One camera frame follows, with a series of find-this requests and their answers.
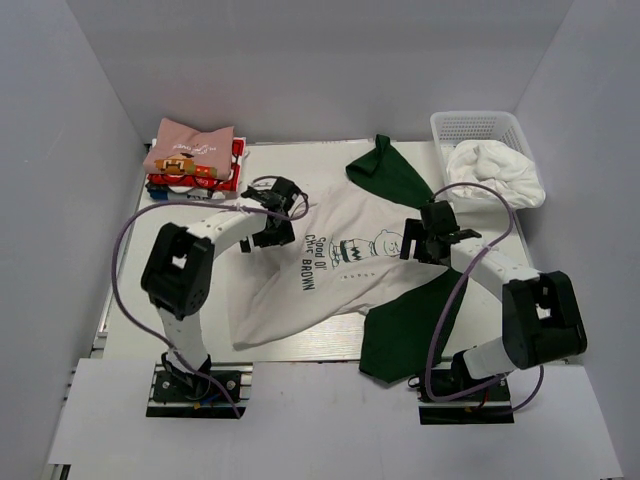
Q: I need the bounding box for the white and green raglan t-shirt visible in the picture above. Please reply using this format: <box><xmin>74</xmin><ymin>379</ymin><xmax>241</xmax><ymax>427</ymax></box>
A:
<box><xmin>228</xmin><ymin>135</ymin><xmax>460</xmax><ymax>383</ymax></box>

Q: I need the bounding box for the folded pink t-shirt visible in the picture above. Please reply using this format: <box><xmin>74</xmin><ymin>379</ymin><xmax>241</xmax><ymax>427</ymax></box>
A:
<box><xmin>143</xmin><ymin>118</ymin><xmax>235</xmax><ymax>174</ymax></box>

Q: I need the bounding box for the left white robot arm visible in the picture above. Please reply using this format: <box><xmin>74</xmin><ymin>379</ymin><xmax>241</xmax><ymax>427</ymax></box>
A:
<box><xmin>141</xmin><ymin>177</ymin><xmax>309</xmax><ymax>399</ymax></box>

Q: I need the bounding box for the crumpled white t-shirt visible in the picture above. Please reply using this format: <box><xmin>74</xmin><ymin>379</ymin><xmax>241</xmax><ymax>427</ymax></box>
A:
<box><xmin>445</xmin><ymin>140</ymin><xmax>546</xmax><ymax>210</ymax></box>

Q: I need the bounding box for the folded blue white t-shirt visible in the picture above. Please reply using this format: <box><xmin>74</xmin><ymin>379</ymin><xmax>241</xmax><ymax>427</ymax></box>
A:
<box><xmin>145</xmin><ymin>182</ymin><xmax>237</xmax><ymax>201</ymax></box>

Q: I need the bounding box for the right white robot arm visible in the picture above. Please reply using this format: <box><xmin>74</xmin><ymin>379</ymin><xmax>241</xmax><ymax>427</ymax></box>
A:
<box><xmin>400</xmin><ymin>201</ymin><xmax>588</xmax><ymax>399</ymax></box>

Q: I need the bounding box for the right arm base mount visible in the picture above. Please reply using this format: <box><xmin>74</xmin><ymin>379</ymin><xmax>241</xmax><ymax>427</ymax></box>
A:
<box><xmin>407</xmin><ymin>372</ymin><xmax>514</xmax><ymax>426</ymax></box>

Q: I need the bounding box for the white plastic basket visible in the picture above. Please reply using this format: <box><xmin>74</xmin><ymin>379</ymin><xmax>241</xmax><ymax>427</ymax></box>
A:
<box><xmin>430</xmin><ymin>111</ymin><xmax>534</xmax><ymax>214</ymax></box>

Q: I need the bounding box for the folded red t-shirt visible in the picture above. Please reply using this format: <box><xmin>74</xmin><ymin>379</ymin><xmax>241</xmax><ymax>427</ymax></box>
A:
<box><xmin>146</xmin><ymin>137</ymin><xmax>248</xmax><ymax>193</ymax></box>

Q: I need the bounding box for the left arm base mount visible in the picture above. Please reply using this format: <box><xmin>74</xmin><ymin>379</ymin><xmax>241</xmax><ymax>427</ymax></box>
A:
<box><xmin>146</xmin><ymin>364</ymin><xmax>253</xmax><ymax>420</ymax></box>

